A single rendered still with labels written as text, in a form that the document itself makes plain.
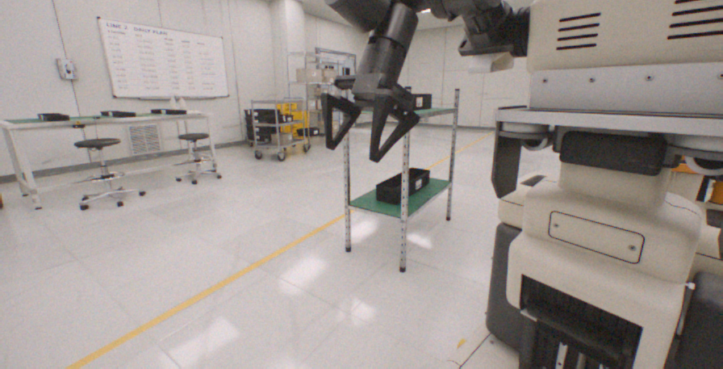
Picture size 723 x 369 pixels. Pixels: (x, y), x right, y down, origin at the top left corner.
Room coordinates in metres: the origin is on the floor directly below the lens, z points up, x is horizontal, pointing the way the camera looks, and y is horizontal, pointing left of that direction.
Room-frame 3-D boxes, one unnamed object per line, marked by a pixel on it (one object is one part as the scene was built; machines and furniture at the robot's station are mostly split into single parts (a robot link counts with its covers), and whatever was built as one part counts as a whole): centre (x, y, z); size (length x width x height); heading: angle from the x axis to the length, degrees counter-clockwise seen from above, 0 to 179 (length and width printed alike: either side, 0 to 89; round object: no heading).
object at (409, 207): (2.04, -0.26, 0.55); 0.91 x 0.46 x 1.10; 147
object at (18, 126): (3.42, 2.95, 0.40); 1.80 x 0.75 x 0.81; 147
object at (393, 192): (2.04, -0.26, 0.41); 0.57 x 0.17 x 0.11; 147
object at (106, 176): (2.72, 2.59, 0.31); 0.52 x 0.49 x 0.62; 147
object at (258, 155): (4.91, 1.51, 0.50); 0.90 x 0.54 x 1.00; 161
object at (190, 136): (3.52, 2.17, 0.28); 0.54 x 0.52 x 0.57; 80
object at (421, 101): (2.05, -0.25, 1.01); 0.57 x 0.17 x 0.11; 147
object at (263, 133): (5.76, 2.14, 0.38); 0.65 x 0.46 x 0.75; 60
